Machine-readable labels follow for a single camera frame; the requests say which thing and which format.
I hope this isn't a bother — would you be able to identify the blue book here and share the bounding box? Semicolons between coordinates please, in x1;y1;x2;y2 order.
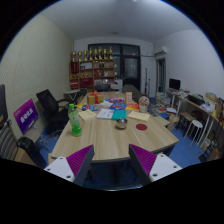
109;103;127;111

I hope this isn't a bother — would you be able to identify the green drink bottle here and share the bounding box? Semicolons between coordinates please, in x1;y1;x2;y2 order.
67;103;83;137

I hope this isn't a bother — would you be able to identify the black office chair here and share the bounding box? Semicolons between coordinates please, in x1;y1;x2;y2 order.
35;88;71;134

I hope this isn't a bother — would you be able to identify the cluttered wooden wall desk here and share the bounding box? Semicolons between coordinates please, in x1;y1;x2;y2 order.
166;89;224;158

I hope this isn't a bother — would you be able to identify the pink box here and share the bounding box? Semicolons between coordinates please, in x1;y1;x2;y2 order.
109;96;125;104

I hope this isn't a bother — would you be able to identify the wooden shelf unit with trophies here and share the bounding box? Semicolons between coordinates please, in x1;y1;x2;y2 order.
69;46;116;90

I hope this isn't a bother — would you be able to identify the black framed glass door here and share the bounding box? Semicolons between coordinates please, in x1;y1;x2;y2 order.
87;43;142;92

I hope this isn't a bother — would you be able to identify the white paper booklet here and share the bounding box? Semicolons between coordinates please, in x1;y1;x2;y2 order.
99;100;113;110

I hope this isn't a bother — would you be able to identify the white air conditioner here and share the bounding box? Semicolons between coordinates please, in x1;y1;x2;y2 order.
153;45;169;57

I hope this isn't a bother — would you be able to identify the black computer monitor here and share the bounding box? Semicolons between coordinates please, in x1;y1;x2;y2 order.
168;78;182;91

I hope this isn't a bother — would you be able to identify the flat round red coaster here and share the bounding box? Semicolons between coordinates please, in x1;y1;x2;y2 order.
135;123;148;131

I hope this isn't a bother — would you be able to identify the orange standing card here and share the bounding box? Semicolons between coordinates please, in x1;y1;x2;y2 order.
124;91;134;105

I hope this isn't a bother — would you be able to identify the blue patterned packet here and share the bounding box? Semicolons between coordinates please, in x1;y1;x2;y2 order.
81;104;101;112

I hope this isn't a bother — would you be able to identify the purple sign board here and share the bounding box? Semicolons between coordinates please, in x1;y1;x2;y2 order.
13;98;40;135

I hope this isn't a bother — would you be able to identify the yellow gift box red ribbon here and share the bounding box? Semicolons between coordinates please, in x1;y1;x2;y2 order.
87;90;105;105

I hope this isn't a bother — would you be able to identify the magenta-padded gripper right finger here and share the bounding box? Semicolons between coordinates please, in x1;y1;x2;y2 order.
128;143;183;187

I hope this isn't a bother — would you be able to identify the beige book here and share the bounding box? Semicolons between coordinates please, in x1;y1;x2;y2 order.
78;109;98;121

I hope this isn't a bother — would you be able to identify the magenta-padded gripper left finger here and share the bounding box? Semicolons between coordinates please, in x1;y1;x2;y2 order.
44;144;95;187

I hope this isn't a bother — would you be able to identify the flower bouquet in pot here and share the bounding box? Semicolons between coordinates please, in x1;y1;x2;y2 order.
138;95;151;113

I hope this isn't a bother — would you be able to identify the teal book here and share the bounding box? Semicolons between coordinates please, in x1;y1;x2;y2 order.
111;109;128;121

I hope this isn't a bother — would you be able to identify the white book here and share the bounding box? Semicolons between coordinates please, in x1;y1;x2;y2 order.
96;108;115;120

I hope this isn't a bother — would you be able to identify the orange yellow book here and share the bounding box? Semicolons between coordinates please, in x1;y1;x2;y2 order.
125;103;140;112

